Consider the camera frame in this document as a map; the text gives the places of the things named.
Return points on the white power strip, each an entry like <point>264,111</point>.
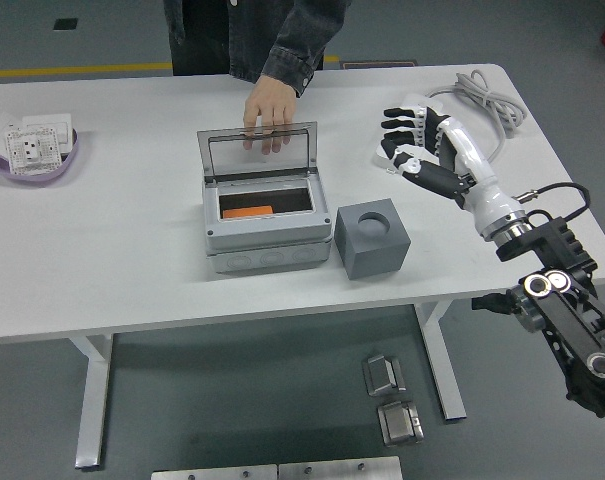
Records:
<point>422,99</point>

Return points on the white printed socket module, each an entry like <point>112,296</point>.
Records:
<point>32,150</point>

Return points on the person's left forearm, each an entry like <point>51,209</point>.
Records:
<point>302,45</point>

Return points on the orange cylinder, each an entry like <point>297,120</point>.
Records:
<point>247,212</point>

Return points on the person's left hand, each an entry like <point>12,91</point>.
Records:
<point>272,105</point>

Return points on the small metal block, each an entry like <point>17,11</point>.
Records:
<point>382,375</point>
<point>399,424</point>

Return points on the person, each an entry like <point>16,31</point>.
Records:
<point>207,35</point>

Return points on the purple bowl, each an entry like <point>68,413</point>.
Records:
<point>47,179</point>

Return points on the grey cube with round hole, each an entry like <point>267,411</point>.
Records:
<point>372,250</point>

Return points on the white table leg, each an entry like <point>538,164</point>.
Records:
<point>447,385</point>
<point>92,400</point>

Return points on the metal plate with screws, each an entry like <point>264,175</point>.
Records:
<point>337,470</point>
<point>212,473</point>

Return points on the grey electrical box clear lid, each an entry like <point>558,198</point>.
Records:
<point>262,235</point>

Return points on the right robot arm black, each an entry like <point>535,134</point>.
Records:
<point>557,245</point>

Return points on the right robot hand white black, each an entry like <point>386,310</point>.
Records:
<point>487,200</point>

